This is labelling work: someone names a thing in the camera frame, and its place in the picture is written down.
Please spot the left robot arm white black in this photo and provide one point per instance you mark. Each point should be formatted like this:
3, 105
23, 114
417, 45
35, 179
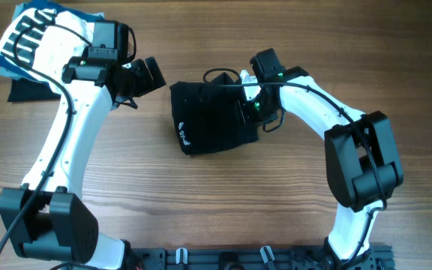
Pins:
45, 218

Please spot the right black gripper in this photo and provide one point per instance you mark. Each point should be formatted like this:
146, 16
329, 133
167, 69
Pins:
250, 113

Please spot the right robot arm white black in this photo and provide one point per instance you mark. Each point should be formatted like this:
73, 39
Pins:
361, 158

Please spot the light grey folded garment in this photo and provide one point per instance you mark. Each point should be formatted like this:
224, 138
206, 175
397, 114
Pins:
6, 73

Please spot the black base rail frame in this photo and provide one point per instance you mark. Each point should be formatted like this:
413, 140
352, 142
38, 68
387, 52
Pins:
263, 258

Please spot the white black printed folded shirt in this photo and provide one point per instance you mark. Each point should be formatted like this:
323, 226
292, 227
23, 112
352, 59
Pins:
45, 40

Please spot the black folded garment bottom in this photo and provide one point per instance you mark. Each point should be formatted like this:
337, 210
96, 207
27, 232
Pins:
23, 90

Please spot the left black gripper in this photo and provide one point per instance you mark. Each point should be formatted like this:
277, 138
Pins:
147, 83

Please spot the blue folded shirt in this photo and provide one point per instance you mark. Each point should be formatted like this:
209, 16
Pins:
2, 62

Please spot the black polo shirt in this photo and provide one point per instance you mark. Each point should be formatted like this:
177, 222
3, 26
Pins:
208, 117

